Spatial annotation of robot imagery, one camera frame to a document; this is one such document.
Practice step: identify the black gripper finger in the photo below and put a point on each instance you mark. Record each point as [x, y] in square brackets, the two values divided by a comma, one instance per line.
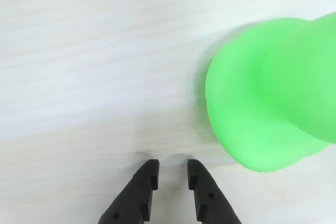
[210, 203]
[136, 192]

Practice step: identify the green rubber duck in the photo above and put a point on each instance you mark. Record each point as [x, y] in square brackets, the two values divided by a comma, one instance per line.
[270, 95]

